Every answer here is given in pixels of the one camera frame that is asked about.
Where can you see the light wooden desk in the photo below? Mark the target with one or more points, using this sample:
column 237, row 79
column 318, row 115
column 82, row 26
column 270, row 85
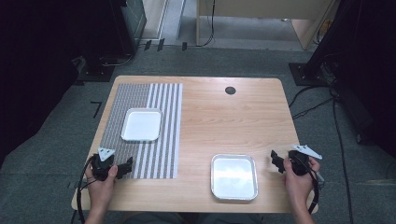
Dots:
column 264, row 7

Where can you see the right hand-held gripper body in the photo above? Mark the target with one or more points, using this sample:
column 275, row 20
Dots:
column 299, row 163

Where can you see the person's right hand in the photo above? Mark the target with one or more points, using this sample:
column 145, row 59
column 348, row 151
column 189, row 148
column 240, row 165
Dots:
column 299, row 186

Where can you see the person's left hand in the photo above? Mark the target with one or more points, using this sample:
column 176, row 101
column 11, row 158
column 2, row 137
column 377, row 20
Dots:
column 101, row 193

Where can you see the grey striped woven placemat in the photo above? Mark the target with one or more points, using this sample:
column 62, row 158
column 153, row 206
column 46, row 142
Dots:
column 169, row 149

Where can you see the black stand base plate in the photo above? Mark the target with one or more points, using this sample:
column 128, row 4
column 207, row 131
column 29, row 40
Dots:
column 303, row 74
column 96, row 70

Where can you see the square aluminium foil tray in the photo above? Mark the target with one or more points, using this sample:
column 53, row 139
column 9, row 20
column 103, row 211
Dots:
column 234, row 177
column 141, row 125

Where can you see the dark cabinet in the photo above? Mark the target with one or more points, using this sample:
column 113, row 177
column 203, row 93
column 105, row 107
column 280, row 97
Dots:
column 134, row 21

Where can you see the dark curtain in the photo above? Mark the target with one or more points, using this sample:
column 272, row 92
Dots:
column 31, row 77
column 367, row 62

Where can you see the black L-shaped floor tape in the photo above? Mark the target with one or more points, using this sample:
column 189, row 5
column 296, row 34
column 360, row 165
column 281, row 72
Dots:
column 98, row 109

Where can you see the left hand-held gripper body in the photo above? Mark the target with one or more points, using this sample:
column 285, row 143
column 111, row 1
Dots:
column 101, row 168

